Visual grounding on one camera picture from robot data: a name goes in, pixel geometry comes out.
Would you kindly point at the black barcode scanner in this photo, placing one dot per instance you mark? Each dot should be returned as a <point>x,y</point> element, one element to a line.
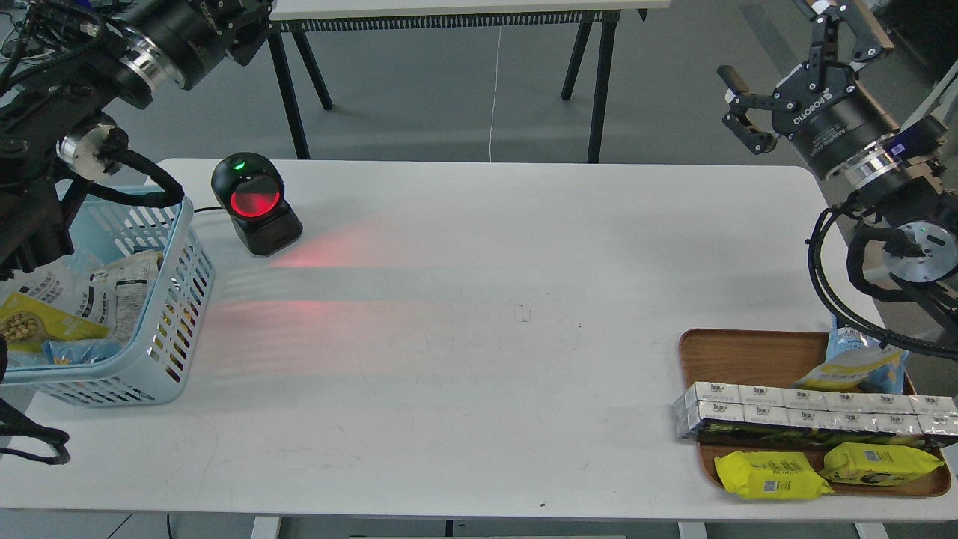
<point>250,189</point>

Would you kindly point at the white stand frame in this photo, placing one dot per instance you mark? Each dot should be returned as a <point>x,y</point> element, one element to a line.
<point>940,103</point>

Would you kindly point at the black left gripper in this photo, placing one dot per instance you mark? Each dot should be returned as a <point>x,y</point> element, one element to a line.
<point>182,41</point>

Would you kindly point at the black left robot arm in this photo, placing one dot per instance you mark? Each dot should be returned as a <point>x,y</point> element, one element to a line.
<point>70,61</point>

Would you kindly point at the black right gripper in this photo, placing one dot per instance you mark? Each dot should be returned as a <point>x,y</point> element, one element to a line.
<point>833,122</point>

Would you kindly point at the white snack bag in basket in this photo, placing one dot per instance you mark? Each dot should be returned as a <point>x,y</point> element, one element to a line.
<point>130,279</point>

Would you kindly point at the yellow nut snack pouch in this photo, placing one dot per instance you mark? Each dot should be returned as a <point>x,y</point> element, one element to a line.
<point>54,304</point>

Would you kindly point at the blue snack bag in basket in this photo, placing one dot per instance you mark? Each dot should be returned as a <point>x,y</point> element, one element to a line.
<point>54,354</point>

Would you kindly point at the yellow snack pack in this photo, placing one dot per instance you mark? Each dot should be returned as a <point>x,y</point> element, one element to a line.
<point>770,475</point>
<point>877,465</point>

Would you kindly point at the yellow snack pack right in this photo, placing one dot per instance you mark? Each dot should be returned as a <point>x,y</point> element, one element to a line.
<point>877,465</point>

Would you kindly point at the light blue plastic basket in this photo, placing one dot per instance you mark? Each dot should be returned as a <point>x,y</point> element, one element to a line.
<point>152,366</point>

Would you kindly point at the silver boxed snack multipack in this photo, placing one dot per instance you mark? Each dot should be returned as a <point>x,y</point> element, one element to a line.
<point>734,414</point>

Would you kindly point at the yellow snack pack left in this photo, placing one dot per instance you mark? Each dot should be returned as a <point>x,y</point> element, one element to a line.
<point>770,475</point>

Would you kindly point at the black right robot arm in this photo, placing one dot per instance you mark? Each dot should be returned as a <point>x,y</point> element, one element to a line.
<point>903,246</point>

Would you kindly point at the blue and yellow snack bag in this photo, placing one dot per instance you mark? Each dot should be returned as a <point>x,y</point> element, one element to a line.
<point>854,360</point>

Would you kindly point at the black legged background table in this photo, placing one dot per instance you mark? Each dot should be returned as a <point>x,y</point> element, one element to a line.
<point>298,18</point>

